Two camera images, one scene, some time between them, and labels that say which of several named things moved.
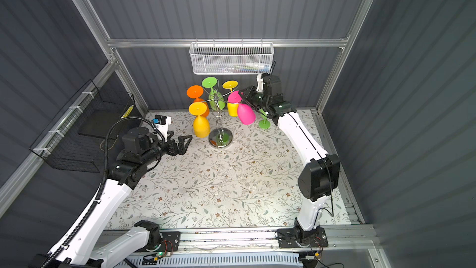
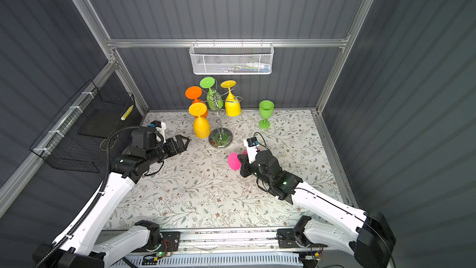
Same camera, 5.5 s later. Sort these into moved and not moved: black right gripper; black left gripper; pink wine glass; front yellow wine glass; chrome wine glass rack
Moved: black right gripper; pink wine glass
Not moved: chrome wine glass rack; front yellow wine glass; black left gripper
